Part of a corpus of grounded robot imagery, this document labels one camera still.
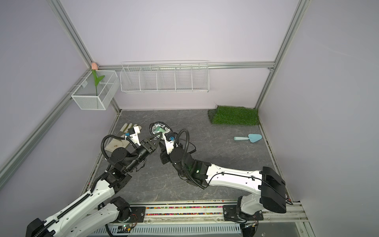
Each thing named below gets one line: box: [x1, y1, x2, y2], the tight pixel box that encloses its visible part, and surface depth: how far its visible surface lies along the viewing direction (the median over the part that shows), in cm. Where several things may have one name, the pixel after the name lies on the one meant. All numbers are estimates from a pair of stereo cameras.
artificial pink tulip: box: [91, 62, 106, 97], surface depth 92 cm
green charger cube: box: [154, 126, 166, 133], surface depth 68 cm
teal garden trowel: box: [233, 133, 263, 143], surface depth 105 cm
